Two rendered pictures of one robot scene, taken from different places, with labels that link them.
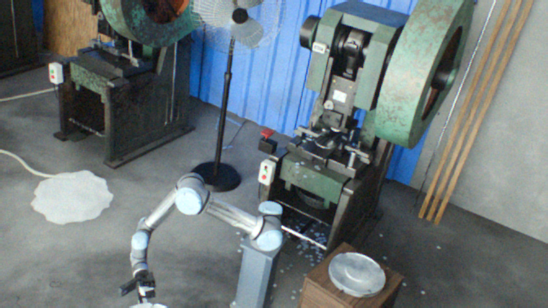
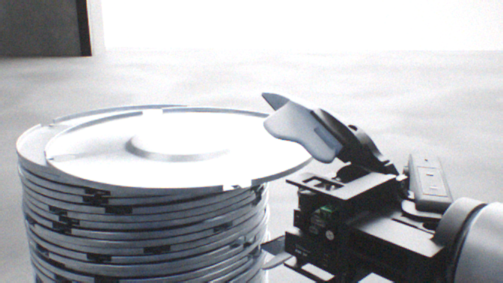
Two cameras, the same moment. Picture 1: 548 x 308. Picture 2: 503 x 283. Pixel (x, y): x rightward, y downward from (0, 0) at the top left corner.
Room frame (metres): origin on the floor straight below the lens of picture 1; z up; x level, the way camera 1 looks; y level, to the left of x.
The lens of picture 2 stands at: (1.99, 0.28, 0.52)
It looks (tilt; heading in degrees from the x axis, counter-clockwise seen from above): 17 degrees down; 161
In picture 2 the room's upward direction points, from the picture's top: straight up
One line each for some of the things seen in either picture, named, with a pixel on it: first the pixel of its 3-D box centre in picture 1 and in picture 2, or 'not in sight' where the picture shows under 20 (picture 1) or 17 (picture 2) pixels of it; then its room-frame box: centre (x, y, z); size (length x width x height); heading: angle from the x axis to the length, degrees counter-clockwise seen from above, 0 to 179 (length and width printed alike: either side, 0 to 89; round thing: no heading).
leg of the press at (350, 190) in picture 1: (369, 188); not in sight; (2.75, -0.63, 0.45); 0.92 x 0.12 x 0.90; 156
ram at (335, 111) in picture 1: (342, 98); not in sight; (2.69, -0.31, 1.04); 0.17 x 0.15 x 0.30; 156
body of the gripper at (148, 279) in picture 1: (144, 284); (380, 228); (1.71, 0.48, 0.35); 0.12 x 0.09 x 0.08; 25
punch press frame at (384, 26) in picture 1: (345, 121); not in sight; (2.86, -0.39, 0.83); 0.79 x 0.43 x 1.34; 156
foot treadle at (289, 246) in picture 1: (303, 230); not in sight; (2.61, -0.27, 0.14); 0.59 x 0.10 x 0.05; 156
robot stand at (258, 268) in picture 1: (258, 273); not in sight; (2.05, -0.03, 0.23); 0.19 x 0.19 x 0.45; 70
